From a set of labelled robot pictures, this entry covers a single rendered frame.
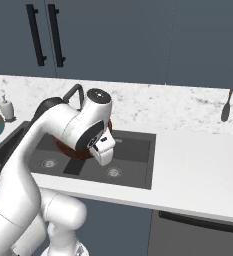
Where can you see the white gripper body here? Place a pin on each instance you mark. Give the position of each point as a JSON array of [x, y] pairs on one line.
[[104, 154]]

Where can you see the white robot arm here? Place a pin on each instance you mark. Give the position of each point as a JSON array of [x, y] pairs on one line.
[[19, 186]]

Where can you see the dark red bowl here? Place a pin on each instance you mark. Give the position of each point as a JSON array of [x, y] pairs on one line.
[[77, 155]]

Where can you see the dark grey double sink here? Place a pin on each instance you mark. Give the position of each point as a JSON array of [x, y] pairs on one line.
[[134, 160]]

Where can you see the black sink tap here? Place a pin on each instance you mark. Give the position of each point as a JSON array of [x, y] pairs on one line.
[[75, 89]]

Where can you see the blue-grey base cupboard door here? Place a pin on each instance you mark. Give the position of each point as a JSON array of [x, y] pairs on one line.
[[118, 230]]

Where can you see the white soap dispenser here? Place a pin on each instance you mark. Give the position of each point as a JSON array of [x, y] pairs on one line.
[[7, 109]]

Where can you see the grey dishwasher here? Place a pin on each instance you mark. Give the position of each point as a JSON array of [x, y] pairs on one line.
[[194, 241]]

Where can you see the blue-grey wall cupboard door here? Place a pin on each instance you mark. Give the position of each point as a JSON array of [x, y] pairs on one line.
[[8, 36], [114, 40], [208, 43]]

